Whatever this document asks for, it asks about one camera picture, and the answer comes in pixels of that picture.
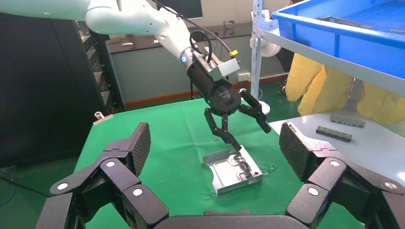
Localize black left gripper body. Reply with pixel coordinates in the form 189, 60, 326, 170
186, 59, 244, 115

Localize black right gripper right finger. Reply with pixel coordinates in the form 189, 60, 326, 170
279, 122, 405, 229

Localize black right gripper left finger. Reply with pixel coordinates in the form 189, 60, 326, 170
34, 122, 170, 229

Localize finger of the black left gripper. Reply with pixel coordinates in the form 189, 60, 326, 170
204, 107, 243, 153
239, 89, 272, 135

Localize silver stamped metal bracket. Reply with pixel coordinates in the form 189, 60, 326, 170
202, 145, 264, 197

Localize white round stand base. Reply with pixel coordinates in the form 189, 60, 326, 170
253, 100, 271, 116

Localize wheeled chrome stool base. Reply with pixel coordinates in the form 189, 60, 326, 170
277, 79, 288, 97

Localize grey comb-shaped metal part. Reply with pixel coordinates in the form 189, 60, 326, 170
330, 114, 367, 129
316, 125, 353, 143

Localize white perforated shelf upright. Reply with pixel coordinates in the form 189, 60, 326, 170
251, 0, 265, 100

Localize green table cloth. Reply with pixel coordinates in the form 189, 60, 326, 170
74, 98, 363, 229

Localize white flat shelf board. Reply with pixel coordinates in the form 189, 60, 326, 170
269, 109, 405, 187

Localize silver binder clip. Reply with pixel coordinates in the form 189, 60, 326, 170
92, 111, 114, 126

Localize yellow mesh bag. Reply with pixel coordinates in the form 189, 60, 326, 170
285, 53, 405, 125

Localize white ribbed round fixture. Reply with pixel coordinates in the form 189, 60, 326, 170
250, 38, 282, 58

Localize grey workbench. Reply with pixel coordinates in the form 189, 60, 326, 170
106, 21, 254, 105

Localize white ribbed shelf board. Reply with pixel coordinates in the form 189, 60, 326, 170
259, 27, 405, 97

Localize dark drawer rack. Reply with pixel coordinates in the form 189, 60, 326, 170
74, 20, 126, 115

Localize black partition panel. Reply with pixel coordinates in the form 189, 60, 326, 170
0, 12, 105, 168

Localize blue plastic bin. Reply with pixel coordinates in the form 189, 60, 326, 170
272, 0, 405, 80

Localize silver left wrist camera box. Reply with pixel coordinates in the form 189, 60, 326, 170
192, 47, 241, 82

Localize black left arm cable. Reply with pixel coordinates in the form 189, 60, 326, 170
149, 0, 235, 64

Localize black wall monitor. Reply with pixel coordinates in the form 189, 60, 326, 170
156, 0, 203, 20

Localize black floor cable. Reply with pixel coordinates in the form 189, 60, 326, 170
0, 174, 53, 198

